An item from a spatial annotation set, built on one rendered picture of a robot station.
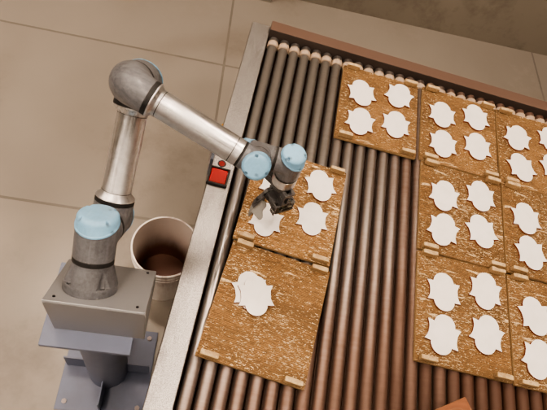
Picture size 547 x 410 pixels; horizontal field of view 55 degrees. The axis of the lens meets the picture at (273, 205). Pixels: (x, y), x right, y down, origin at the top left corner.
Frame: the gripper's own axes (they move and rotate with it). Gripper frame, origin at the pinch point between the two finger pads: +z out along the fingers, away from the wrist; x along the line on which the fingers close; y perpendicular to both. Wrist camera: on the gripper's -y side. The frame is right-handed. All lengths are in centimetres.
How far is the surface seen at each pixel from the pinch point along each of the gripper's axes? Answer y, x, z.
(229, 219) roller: -4.5, -10.5, 9.5
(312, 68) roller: -60, 54, 9
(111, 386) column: 15, -63, 100
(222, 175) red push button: -21.6, -6.0, 8.4
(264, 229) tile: 4.5, -1.8, 7.0
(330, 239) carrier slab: 15.9, 19.5, 7.9
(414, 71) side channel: -44, 99, 6
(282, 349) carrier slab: 44.0, -14.1, 8.4
